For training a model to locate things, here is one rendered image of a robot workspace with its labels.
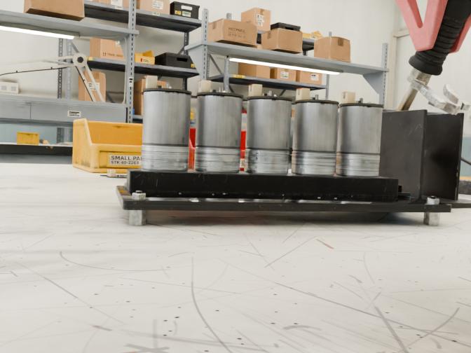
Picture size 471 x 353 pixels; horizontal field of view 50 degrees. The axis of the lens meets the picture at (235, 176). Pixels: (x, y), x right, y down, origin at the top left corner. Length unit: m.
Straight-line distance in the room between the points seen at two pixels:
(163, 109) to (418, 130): 0.19
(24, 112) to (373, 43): 4.74
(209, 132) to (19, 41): 4.51
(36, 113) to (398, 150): 2.28
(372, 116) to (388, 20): 6.40
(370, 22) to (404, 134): 6.11
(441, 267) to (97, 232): 0.12
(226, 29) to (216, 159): 2.71
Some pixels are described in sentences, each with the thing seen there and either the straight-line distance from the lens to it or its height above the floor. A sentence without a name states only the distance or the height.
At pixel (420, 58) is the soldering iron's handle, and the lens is 0.39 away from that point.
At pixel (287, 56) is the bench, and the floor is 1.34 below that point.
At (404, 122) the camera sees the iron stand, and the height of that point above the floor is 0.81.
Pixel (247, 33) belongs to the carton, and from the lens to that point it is 3.03.
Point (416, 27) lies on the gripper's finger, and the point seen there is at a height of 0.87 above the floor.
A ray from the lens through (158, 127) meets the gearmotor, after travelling 0.25.
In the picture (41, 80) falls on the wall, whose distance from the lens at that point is 4.73.
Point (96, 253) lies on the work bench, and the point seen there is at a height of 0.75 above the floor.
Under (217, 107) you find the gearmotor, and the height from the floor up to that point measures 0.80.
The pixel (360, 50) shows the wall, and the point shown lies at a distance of 6.33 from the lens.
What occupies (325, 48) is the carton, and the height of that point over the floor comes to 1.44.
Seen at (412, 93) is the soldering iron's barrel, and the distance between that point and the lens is 0.40.
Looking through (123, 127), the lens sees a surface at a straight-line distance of 0.68.
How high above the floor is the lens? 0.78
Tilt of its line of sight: 3 degrees down
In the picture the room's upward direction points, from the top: 3 degrees clockwise
